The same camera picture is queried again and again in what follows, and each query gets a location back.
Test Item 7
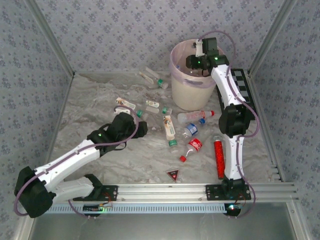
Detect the small bottle blue cap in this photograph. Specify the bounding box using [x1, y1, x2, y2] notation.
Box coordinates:
[181, 117, 206, 138]

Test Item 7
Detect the beige plastic bin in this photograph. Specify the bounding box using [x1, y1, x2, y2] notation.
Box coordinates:
[170, 39, 225, 111]

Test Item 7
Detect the grey slotted cable duct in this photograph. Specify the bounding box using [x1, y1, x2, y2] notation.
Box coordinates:
[46, 201, 230, 215]

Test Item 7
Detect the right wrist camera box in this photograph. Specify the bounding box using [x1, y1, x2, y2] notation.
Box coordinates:
[193, 38, 205, 58]

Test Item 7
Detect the clear bottle red label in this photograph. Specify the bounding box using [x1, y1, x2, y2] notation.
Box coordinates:
[179, 137, 204, 163]

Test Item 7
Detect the black mount plate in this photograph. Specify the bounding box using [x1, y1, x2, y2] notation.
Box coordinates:
[205, 184, 252, 202]
[72, 184, 119, 202]

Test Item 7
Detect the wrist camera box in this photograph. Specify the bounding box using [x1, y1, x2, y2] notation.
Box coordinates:
[193, 38, 205, 58]
[114, 106, 135, 115]

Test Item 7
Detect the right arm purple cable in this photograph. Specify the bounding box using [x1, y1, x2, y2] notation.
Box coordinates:
[198, 29, 260, 220]

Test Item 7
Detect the red black triangle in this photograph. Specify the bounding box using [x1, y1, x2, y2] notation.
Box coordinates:
[165, 168, 181, 183]

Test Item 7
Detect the red glitter tube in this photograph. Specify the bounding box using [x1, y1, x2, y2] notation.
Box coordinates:
[212, 134, 226, 180]

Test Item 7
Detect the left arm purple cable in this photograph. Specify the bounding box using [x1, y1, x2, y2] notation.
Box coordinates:
[13, 106, 140, 220]

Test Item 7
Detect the right black mount plate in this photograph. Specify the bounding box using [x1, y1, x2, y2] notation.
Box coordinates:
[205, 184, 252, 202]

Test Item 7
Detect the left black mount plate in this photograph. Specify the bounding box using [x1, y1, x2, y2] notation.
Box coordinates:
[72, 184, 119, 202]

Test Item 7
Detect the aluminium frame post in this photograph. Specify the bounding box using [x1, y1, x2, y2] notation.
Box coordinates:
[23, 0, 76, 77]
[248, 0, 300, 77]

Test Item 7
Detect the black grey checkerboard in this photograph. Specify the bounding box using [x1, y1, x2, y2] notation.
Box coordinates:
[215, 68, 258, 118]

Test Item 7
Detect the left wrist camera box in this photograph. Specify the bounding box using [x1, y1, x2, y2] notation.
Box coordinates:
[114, 106, 135, 115]

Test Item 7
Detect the right circuit board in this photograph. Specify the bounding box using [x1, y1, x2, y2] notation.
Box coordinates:
[223, 202, 243, 217]

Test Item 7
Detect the grey metal sheet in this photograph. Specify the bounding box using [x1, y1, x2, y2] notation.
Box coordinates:
[24, 212, 310, 240]

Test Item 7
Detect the clear bottle green neck band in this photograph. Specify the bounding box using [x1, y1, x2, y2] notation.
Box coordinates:
[139, 66, 170, 90]

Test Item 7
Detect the left circuit board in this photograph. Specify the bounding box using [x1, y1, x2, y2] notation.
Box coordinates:
[82, 203, 113, 217]

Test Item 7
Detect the frosted bottle red cap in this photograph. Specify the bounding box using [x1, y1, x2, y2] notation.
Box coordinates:
[176, 109, 216, 125]

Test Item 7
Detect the circuit board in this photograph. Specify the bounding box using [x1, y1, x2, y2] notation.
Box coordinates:
[82, 203, 113, 217]
[223, 202, 243, 217]

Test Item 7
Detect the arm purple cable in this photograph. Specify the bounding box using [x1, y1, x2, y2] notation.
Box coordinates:
[13, 106, 140, 220]
[198, 29, 260, 220]

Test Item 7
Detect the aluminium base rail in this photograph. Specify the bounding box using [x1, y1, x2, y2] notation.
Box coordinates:
[67, 182, 300, 202]

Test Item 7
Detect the clear bottle leaf label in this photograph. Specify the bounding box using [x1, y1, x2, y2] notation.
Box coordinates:
[145, 99, 174, 115]

